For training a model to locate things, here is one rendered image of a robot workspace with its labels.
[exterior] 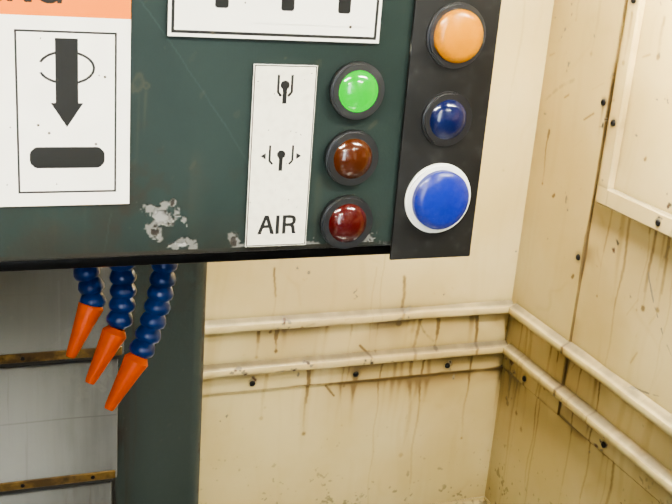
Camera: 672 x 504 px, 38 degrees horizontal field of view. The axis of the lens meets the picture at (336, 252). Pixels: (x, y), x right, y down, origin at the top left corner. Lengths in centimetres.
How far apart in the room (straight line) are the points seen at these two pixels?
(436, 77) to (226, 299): 117
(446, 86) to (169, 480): 92
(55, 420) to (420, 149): 80
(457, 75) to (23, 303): 75
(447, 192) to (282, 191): 8
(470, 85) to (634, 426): 114
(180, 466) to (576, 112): 84
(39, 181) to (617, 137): 120
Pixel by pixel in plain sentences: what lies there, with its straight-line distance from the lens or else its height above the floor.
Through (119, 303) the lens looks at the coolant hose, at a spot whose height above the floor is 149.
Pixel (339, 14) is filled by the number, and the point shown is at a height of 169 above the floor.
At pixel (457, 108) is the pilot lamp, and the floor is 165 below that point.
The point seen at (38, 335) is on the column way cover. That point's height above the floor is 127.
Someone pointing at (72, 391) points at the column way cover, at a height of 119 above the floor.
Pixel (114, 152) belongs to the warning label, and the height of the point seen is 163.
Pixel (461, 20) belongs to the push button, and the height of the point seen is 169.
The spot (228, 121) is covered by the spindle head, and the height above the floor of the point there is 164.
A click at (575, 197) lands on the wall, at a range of 165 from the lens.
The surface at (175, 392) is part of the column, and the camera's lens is 126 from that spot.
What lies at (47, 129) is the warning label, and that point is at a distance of 44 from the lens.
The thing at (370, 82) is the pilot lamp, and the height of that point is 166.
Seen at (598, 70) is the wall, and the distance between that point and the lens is 161.
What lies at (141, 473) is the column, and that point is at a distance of 131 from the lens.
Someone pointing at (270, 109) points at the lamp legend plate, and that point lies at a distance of 45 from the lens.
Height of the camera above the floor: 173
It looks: 18 degrees down
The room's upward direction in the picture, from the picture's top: 5 degrees clockwise
